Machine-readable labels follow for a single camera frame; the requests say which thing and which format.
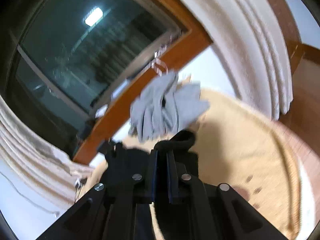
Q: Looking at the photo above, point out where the white paper card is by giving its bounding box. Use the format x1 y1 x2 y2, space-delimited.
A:
94 104 108 119

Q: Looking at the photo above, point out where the right beige curtain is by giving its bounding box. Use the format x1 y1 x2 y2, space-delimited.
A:
180 0 293 120

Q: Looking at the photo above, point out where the black power adapter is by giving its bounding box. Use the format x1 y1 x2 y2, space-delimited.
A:
74 178 87 190

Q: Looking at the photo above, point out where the black knit sweater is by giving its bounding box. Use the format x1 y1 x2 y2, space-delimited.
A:
96 129 201 240

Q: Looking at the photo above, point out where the left beige curtain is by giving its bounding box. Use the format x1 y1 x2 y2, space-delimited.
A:
1 99 93 209

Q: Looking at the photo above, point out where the beige curtain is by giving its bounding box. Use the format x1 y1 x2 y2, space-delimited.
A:
180 0 293 120
1 99 93 209

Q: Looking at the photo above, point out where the white red string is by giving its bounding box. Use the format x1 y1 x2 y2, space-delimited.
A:
151 52 169 77

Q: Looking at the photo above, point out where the grey garment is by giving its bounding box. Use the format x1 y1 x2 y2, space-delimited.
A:
129 71 210 142

